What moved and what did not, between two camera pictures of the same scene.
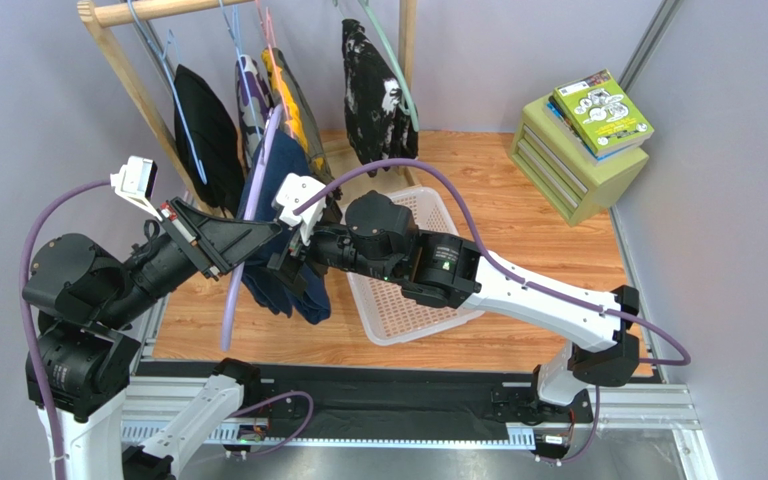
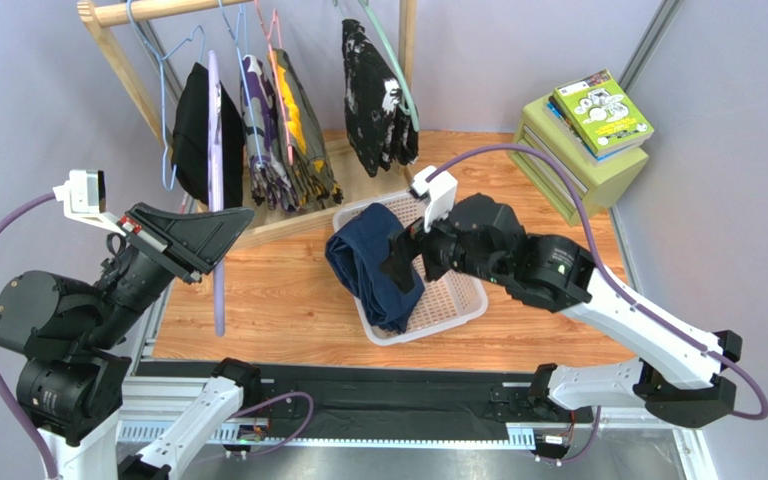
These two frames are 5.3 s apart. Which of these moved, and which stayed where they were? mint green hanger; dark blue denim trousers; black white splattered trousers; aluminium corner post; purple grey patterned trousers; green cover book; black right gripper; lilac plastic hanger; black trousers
Moved: lilac plastic hanger; black right gripper; dark blue denim trousers
Stayed: aluminium corner post; black trousers; black white splattered trousers; green cover book; purple grey patterned trousers; mint green hanger
